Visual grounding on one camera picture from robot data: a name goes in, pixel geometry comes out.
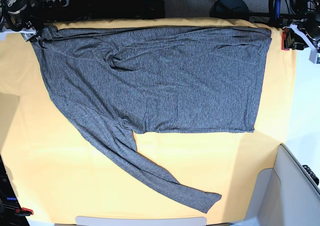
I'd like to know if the yellow table cloth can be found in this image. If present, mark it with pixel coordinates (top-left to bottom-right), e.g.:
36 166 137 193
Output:
0 28 297 224

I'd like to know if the red black clamp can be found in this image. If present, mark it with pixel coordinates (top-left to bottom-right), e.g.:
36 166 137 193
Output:
14 207 34 216

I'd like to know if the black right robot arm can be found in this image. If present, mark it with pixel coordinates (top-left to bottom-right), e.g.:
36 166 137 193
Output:
0 0 42 42

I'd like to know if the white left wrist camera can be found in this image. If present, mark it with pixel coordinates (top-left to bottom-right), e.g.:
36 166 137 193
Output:
289 23 320 64

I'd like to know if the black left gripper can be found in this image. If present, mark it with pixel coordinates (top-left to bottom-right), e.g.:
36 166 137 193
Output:
284 18 320 50

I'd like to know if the red clamp at table edge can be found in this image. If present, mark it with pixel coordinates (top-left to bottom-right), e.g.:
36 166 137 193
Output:
281 28 290 51

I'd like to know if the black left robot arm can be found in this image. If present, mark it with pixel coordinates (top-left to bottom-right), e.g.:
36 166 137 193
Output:
283 0 320 53

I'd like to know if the black round chair base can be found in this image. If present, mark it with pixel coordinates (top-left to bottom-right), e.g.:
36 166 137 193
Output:
209 0 250 21

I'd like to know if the grey long-sleeve T-shirt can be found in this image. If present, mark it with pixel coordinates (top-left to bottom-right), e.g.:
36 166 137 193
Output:
31 26 272 213

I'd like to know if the white power strip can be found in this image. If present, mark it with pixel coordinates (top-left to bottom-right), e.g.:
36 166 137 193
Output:
41 0 70 8

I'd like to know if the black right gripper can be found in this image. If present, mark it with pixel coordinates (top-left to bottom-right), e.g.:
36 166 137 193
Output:
3 11 42 41

